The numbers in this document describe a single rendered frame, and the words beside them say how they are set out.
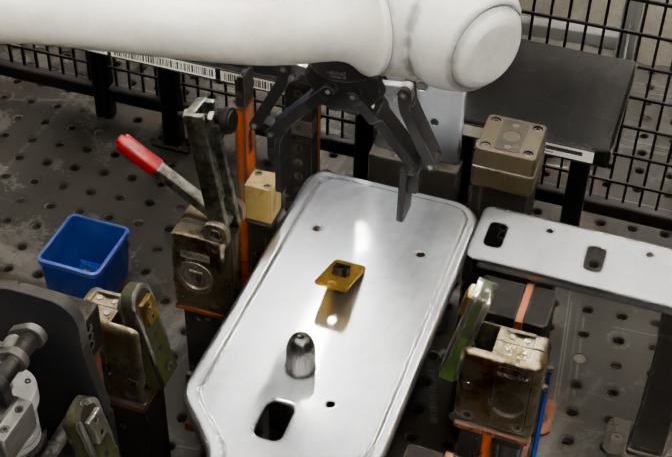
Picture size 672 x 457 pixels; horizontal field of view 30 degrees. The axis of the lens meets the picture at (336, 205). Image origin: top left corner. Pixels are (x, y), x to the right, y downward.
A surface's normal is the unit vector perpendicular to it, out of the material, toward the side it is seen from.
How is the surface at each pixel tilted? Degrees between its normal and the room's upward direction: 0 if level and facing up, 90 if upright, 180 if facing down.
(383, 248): 0
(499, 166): 89
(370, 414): 0
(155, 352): 78
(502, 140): 0
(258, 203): 90
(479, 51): 92
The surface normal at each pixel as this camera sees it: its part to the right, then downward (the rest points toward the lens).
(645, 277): 0.02, -0.76
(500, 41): 0.57, 0.55
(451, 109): -0.33, 0.61
